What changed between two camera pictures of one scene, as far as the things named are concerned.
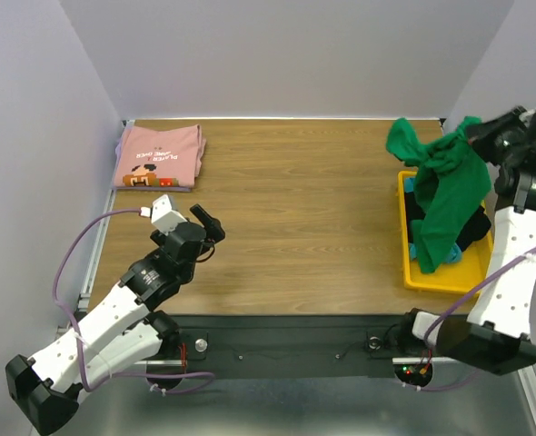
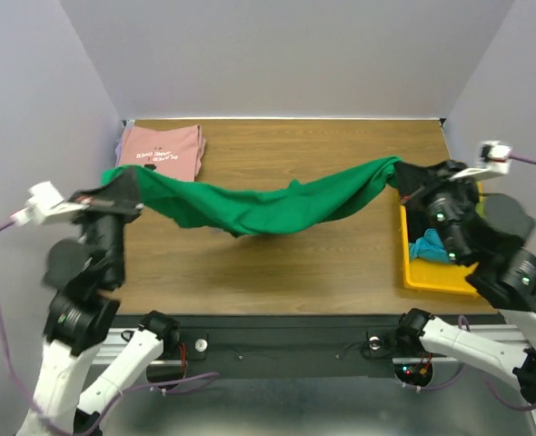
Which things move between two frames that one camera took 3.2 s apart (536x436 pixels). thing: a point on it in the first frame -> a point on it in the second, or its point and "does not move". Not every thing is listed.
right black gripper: (484, 132) -> (434, 189)
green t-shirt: (451, 175) -> (229, 210)
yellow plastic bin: (463, 277) does not move
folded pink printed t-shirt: (172, 157) does not move
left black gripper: (215, 232) -> (123, 193)
